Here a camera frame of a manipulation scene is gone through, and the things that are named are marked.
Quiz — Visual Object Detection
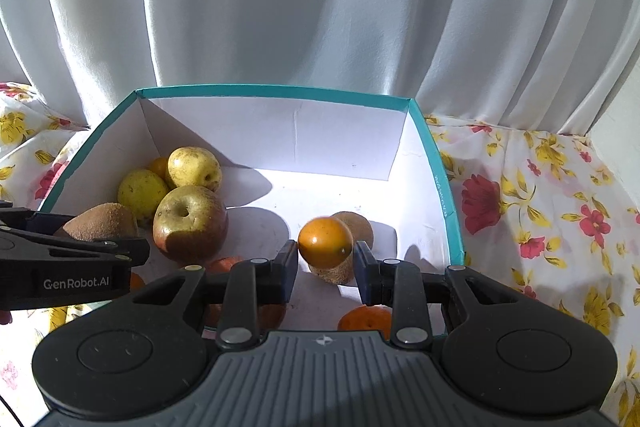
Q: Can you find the brown kiwi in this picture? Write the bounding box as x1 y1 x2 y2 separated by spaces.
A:
54 202 139 242
298 211 374 285

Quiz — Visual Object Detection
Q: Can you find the mandarin orange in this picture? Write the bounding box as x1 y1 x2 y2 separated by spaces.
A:
337 306 392 340
205 256 286 335

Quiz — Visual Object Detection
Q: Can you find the green pear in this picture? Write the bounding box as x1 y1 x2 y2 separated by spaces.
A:
117 169 168 225
167 146 222 192

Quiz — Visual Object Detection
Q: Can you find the red apple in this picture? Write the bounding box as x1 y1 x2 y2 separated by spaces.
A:
153 185 229 265

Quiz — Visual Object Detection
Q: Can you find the small orange fruit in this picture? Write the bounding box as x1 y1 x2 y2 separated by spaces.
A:
146 157 168 181
297 217 354 269

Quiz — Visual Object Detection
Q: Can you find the teal cardboard box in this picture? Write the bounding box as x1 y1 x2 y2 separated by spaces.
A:
37 83 468 341

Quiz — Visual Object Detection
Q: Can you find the floral bed sheet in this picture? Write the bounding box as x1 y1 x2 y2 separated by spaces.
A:
1 82 639 426

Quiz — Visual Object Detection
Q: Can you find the white curtain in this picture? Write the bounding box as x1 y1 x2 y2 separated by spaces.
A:
1 0 639 133

